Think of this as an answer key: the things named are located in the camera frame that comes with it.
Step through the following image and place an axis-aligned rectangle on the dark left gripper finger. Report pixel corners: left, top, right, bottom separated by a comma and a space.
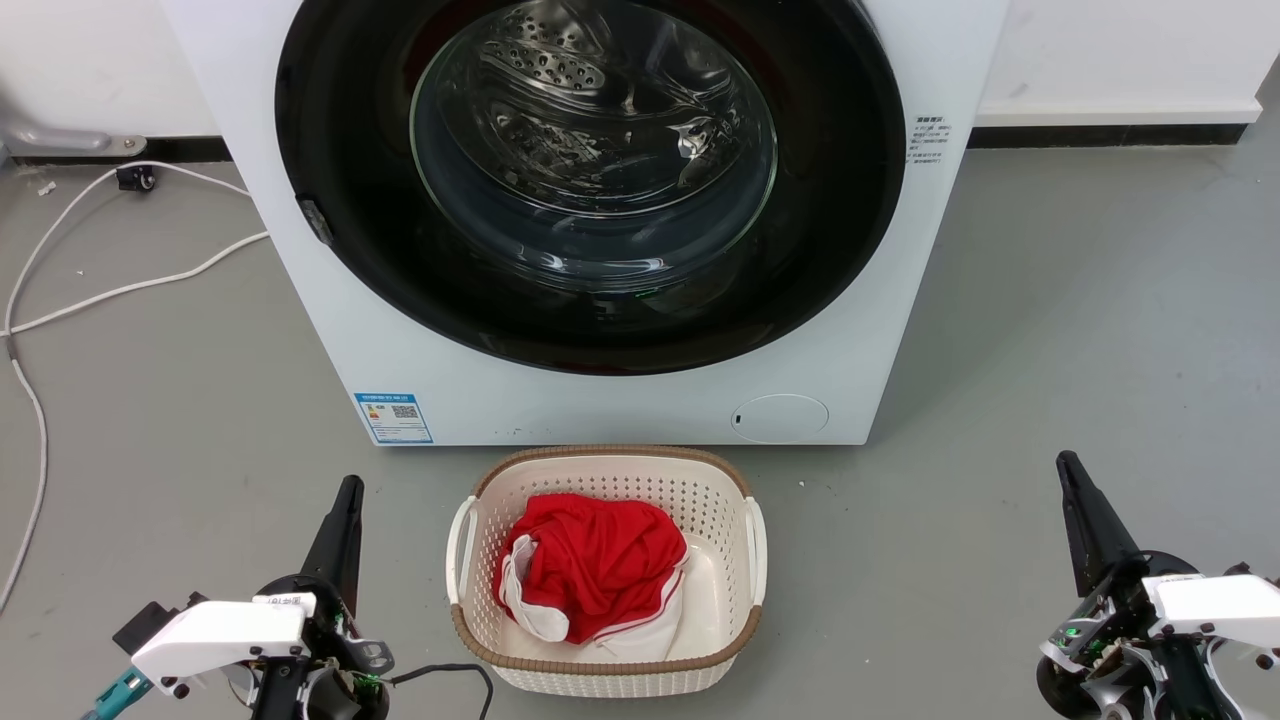
299, 475, 366, 613

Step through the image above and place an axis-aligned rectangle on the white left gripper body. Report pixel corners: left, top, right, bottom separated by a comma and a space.
130, 575, 395, 699

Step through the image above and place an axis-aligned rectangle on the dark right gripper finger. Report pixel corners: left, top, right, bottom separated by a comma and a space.
1056, 450, 1143, 599

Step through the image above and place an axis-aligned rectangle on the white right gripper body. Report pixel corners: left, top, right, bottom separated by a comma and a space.
1038, 550, 1280, 663

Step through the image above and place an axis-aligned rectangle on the black round glass washer door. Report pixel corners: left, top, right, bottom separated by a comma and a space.
274, 0, 908, 377

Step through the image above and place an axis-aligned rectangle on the white front-load washing machine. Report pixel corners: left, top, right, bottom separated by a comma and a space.
160, 0, 1011, 448

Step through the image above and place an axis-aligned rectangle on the blue energy label sticker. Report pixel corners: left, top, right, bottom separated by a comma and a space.
352, 391, 435, 446

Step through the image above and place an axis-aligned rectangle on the red and white garment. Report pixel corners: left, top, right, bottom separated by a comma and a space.
493, 492, 691, 661

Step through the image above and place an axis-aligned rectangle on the round white filter cover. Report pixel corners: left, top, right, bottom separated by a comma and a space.
730, 393, 831, 444

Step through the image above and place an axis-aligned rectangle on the cream plastic laundry basket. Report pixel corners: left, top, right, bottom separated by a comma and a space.
445, 445, 769, 698

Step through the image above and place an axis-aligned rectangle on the black baseboard strip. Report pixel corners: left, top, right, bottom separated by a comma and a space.
10, 136, 234, 167
967, 123, 1251, 150

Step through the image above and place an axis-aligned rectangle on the white text sticker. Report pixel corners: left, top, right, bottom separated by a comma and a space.
908, 113, 953, 168

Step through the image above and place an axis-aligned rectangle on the perforated steel washer drum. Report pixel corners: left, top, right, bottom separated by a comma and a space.
410, 0, 779, 269

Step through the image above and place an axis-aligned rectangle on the teal left camera connector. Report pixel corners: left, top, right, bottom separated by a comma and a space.
83, 667, 153, 720

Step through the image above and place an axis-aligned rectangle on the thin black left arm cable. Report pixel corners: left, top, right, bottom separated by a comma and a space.
388, 663, 496, 720

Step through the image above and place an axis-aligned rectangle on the thin white cable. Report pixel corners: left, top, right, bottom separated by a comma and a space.
0, 160, 253, 611

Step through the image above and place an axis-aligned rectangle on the white wall ledge trim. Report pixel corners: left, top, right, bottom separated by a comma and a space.
975, 97, 1266, 128

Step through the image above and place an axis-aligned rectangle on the grey metal pipe bracket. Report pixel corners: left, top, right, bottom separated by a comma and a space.
0, 108, 148, 159

